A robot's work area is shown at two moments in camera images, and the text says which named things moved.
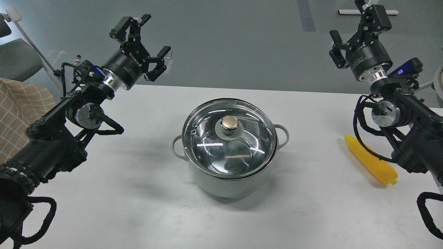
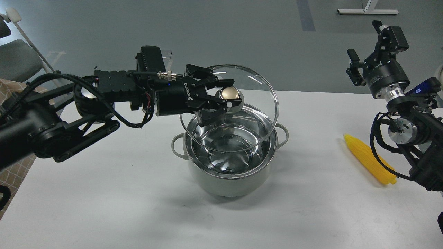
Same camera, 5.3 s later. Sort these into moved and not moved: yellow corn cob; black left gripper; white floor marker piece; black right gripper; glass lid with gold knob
Moved: glass lid with gold knob; black right gripper; black left gripper
Not moved: white floor marker piece; yellow corn cob
